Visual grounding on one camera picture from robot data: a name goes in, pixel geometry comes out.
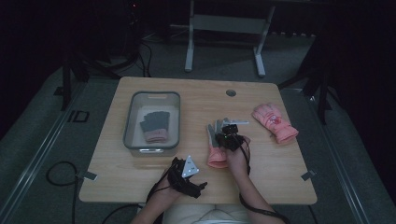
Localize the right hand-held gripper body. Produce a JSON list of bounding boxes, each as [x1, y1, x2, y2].
[[214, 117, 250, 153]]

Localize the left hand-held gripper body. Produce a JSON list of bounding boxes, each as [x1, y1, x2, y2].
[[167, 155, 201, 192]]

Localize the pink padded winter glove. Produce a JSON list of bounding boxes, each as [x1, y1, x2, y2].
[[251, 103, 300, 145], [206, 119, 230, 169]]

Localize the grey knit glove pink cuff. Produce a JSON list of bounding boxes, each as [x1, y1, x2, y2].
[[139, 110, 171, 144]]

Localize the grey plastic bin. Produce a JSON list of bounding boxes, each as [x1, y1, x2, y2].
[[122, 91, 181, 158]]

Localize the person's left hand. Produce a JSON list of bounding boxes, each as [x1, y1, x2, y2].
[[155, 181, 187, 203]]

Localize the person's right hand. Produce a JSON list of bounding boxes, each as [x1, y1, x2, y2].
[[225, 137, 252, 180]]

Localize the person's light trousers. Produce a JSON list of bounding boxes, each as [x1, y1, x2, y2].
[[162, 203, 250, 224]]

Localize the grey table edge clamp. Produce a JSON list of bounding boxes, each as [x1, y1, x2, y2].
[[301, 170, 318, 182], [81, 171, 98, 182]]

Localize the black stand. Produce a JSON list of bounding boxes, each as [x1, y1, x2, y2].
[[278, 31, 335, 125], [54, 0, 141, 112]]

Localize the black floor cable loop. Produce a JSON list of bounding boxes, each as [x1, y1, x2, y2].
[[46, 161, 79, 224]]

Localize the black background floor cable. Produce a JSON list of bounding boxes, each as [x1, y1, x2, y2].
[[136, 40, 153, 78]]

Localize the white metal desk frame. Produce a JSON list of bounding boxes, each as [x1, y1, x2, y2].
[[184, 0, 276, 78]]

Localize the metal floor rail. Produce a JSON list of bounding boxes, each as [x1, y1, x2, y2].
[[0, 78, 92, 224], [279, 87, 372, 224]]

